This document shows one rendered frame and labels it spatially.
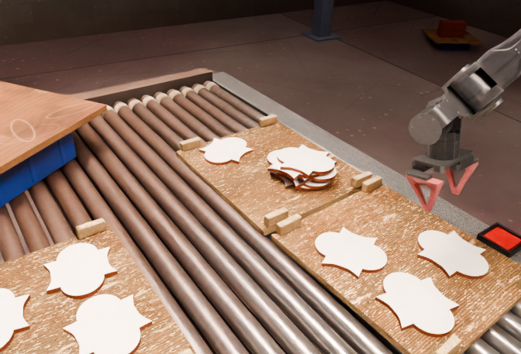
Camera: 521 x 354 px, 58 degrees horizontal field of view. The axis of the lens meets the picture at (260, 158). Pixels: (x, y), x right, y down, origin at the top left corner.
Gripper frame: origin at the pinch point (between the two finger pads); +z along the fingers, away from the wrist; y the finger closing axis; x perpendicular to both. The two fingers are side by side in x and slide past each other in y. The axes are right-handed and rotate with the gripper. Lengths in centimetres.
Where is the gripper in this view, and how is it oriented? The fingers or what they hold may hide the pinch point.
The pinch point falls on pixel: (441, 198)
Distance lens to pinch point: 99.8
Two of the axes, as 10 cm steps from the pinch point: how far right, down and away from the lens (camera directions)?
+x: 6.1, 2.2, -7.6
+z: 1.0, 9.3, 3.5
